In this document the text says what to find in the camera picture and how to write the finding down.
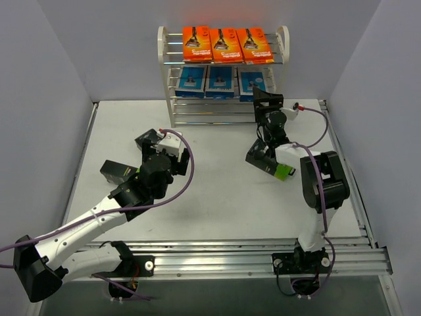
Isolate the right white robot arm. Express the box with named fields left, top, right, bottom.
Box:
left=245, top=86, right=350, bottom=275

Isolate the aluminium rail base frame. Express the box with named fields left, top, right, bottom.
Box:
left=36, top=98, right=394, bottom=287

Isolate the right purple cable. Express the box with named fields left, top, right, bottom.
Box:
left=292, top=105, right=336, bottom=297

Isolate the grey Harry's box blue razor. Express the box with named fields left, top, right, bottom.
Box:
left=237, top=68, right=267, bottom=102

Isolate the white chrome-bar shelf rack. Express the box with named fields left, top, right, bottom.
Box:
left=157, top=26, right=290, bottom=127

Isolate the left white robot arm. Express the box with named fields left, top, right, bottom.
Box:
left=13, top=130, right=195, bottom=303

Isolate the small orange Gillette razor box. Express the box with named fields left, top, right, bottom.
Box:
left=182, top=26, right=212, bottom=63

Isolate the orange Gillette Fusion5 razor box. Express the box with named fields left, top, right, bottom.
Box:
left=236, top=28, right=274, bottom=65

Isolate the black green Gillette Labs carton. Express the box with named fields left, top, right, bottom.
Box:
left=99, top=160, right=139, bottom=185

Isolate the Harry's blade cartridge pack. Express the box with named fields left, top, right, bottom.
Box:
left=205, top=66, right=235, bottom=99

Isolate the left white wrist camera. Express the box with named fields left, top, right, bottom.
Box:
left=156, top=129, right=182, bottom=157

